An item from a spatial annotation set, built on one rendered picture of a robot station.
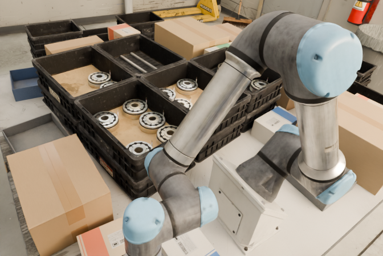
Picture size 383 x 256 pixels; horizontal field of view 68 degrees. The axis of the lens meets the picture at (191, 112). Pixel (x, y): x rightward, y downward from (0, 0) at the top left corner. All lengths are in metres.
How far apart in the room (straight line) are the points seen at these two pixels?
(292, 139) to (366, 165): 0.48
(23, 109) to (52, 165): 0.60
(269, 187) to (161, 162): 0.38
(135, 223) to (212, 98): 0.29
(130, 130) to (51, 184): 0.35
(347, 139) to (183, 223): 0.87
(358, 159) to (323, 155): 0.59
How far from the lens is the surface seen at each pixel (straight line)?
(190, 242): 0.89
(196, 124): 0.63
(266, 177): 0.90
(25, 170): 1.02
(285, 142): 0.90
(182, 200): 0.59
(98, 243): 0.92
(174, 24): 1.97
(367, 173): 1.34
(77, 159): 1.01
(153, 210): 0.56
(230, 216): 0.96
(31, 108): 1.56
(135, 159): 0.88
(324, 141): 0.70
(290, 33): 0.55
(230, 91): 0.62
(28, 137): 1.39
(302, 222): 1.14
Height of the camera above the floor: 1.57
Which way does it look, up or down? 37 degrees down
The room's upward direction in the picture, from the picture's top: 7 degrees clockwise
